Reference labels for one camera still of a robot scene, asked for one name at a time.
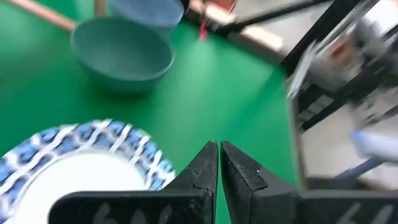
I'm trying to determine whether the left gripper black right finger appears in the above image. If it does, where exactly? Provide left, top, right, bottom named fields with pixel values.
left=220, top=140, right=398, bottom=224

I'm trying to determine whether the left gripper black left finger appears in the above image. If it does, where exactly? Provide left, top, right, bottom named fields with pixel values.
left=48, top=139, right=219, bottom=224

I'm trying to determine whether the blue patterned paper bowl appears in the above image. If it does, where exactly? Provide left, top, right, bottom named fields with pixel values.
left=0, top=118, right=177, bottom=224

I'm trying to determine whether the teal bowl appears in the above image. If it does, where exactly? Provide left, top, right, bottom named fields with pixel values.
left=70, top=17, right=175, bottom=94

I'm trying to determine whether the wooden slatted shelf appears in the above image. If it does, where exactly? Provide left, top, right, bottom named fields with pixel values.
left=6, top=0, right=108, bottom=32

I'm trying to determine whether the green table mat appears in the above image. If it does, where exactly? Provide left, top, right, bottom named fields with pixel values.
left=0, top=0, right=298, bottom=224

